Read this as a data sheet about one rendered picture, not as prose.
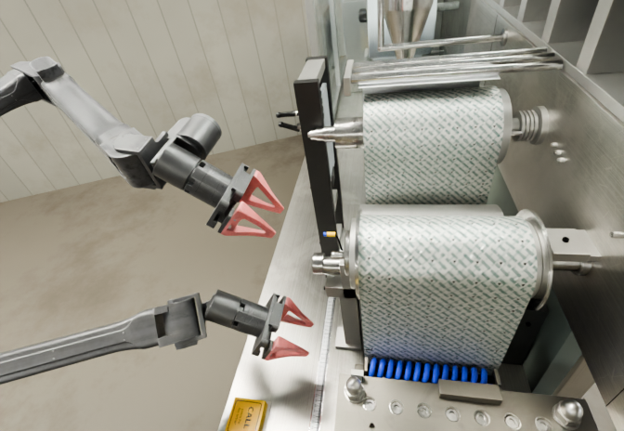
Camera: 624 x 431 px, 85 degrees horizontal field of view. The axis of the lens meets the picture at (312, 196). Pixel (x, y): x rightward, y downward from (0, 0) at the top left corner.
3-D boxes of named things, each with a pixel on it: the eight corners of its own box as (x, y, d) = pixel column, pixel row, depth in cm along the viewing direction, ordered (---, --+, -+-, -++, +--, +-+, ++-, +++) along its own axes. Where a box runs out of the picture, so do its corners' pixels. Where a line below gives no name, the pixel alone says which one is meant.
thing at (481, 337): (364, 355, 66) (360, 299, 55) (497, 367, 61) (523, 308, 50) (364, 358, 66) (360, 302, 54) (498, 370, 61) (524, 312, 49)
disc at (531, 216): (501, 254, 61) (522, 189, 52) (504, 254, 61) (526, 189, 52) (528, 330, 50) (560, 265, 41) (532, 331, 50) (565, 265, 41)
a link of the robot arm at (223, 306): (198, 319, 60) (212, 286, 62) (200, 316, 66) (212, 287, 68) (235, 332, 61) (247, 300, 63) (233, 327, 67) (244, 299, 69)
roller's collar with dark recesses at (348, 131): (339, 138, 75) (336, 112, 71) (366, 137, 74) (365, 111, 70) (336, 154, 71) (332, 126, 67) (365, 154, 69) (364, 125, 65)
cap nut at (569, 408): (548, 402, 55) (557, 390, 53) (574, 405, 55) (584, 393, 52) (556, 428, 53) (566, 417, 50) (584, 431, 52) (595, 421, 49)
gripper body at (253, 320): (259, 358, 63) (222, 346, 62) (272, 309, 71) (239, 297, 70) (270, 345, 59) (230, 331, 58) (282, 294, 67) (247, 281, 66)
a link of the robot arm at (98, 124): (57, 110, 77) (21, 63, 69) (82, 97, 80) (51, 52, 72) (143, 202, 55) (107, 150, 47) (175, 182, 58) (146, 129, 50)
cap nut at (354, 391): (344, 380, 62) (343, 369, 59) (365, 382, 61) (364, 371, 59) (343, 402, 59) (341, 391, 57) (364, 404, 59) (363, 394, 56)
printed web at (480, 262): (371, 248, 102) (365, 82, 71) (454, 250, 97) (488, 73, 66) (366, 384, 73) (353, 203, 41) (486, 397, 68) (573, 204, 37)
